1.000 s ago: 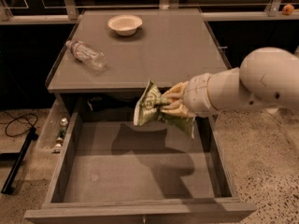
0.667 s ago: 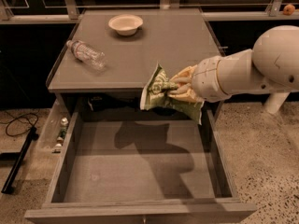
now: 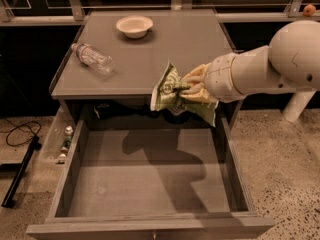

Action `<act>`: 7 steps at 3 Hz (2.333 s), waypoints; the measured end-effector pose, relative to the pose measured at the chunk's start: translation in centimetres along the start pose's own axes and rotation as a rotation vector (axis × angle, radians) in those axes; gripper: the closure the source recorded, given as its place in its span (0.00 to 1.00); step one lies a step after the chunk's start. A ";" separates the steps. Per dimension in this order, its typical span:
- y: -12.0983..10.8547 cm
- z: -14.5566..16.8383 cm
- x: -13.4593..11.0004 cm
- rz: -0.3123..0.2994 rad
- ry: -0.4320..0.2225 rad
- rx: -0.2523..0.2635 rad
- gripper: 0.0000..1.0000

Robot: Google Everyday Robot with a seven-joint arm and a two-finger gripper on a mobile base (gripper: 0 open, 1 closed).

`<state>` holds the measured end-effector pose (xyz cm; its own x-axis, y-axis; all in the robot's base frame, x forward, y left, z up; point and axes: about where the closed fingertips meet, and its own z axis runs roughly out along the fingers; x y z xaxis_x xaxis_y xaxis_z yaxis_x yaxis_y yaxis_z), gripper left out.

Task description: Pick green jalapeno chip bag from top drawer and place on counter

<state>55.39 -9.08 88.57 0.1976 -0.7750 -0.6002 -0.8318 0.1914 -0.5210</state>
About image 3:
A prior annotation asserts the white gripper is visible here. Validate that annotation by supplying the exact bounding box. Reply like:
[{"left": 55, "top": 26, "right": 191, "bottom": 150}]
[{"left": 180, "top": 53, "right": 245, "bottom": 103}]

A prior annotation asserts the clear plastic storage bin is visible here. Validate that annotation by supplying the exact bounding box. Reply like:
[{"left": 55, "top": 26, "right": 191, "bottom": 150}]
[{"left": 40, "top": 108, "right": 76, "bottom": 164}]

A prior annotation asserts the white paper bowl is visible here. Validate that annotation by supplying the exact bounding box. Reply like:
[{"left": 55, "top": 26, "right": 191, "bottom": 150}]
[{"left": 116, "top": 15, "right": 153, "bottom": 39}]

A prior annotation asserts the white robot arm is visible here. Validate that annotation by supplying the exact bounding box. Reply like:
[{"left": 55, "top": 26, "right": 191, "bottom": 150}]
[{"left": 182, "top": 20, "right": 320, "bottom": 122}]

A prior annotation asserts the clear plastic water bottle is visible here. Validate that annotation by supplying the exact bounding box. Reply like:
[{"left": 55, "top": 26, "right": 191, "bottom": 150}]
[{"left": 71, "top": 43, "right": 114, "bottom": 76}]

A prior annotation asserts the open grey top drawer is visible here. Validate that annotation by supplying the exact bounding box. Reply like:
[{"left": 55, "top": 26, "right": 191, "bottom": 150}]
[{"left": 27, "top": 118, "right": 274, "bottom": 240}]

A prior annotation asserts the black cable on floor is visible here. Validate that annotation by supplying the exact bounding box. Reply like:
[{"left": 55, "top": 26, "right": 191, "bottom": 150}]
[{"left": 0, "top": 117, "right": 43, "bottom": 148}]

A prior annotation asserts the black floor stand bar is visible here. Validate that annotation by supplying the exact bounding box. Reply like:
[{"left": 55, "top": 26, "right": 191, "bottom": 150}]
[{"left": 1, "top": 136, "right": 41, "bottom": 208}]

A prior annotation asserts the grey counter cabinet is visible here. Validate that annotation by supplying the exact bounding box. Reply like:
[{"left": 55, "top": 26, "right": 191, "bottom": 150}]
[{"left": 50, "top": 9, "right": 235, "bottom": 114}]

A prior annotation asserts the small orange object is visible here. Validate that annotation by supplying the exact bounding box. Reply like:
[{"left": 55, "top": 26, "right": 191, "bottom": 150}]
[{"left": 303, "top": 4, "right": 316, "bottom": 17}]

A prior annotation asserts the green jalapeno chip bag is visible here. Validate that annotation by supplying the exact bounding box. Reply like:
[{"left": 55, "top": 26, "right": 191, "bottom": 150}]
[{"left": 150, "top": 62, "right": 219, "bottom": 126}]

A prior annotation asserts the metal railing frame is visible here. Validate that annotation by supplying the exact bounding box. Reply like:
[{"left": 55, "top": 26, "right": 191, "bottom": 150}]
[{"left": 0, "top": 0, "right": 320, "bottom": 26}]

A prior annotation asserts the small patterned snack packet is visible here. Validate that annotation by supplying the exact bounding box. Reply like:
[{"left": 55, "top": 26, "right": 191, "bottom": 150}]
[{"left": 168, "top": 106, "right": 185, "bottom": 116}]

